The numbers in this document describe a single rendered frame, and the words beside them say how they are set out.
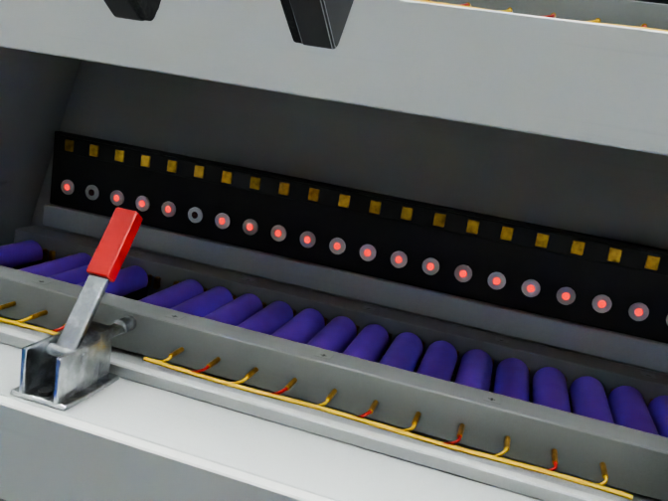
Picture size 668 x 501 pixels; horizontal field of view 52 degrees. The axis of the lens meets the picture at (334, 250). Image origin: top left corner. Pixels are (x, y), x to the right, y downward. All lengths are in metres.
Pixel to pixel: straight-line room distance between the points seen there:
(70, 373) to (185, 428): 0.06
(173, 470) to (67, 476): 0.05
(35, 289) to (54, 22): 0.14
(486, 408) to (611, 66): 0.15
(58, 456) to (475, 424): 0.18
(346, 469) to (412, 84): 0.16
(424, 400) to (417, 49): 0.16
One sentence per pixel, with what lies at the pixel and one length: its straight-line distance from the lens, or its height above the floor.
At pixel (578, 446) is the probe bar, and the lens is 0.33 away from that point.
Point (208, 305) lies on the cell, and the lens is 0.41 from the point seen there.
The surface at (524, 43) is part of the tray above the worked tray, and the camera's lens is 0.29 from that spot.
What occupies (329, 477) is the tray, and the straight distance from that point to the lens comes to 0.29.
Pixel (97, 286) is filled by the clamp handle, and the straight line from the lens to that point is 0.33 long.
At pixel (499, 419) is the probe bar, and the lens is 0.32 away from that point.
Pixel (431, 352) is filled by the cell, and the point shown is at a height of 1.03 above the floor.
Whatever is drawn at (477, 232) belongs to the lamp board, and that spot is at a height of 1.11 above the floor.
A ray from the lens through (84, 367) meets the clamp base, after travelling 0.33.
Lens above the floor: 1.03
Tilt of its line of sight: 7 degrees up
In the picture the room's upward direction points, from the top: 14 degrees clockwise
